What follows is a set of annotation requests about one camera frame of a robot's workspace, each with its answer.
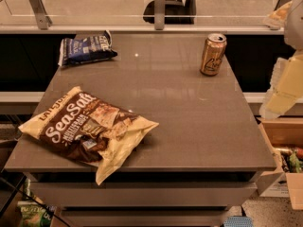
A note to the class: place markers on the upper grey drawer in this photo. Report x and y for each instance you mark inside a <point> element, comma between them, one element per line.
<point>143,194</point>

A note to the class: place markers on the black office chair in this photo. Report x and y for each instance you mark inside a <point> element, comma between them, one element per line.
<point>180,12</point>

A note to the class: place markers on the blue basket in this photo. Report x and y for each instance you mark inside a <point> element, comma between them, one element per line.
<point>238,222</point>

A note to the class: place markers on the blue chip bag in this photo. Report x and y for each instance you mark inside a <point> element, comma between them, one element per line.
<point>90,49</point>

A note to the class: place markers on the green snack bag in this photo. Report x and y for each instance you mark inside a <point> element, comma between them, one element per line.
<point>32,214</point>

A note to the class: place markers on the cardboard box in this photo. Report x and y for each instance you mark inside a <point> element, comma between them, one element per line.
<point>284,138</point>

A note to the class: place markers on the items inside cardboard box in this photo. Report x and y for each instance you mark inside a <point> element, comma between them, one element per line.
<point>292,159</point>

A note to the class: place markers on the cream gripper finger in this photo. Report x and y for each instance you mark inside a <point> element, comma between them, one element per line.
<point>286,87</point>
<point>277,18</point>

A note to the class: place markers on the brown sea salt chip bag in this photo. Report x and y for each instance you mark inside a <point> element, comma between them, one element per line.
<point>85,128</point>

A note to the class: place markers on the left metal glass bracket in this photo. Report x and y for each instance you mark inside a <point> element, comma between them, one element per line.
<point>43,21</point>

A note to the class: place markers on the grey drawer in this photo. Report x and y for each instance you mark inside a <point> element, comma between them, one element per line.
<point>157,218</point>
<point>143,194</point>

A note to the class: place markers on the orange soda can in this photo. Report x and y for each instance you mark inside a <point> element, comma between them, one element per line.
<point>215,45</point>

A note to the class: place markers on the lower grey drawer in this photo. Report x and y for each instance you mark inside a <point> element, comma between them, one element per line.
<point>157,218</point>

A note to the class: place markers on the middle metal glass bracket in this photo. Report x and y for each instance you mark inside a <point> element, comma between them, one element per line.
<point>159,14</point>

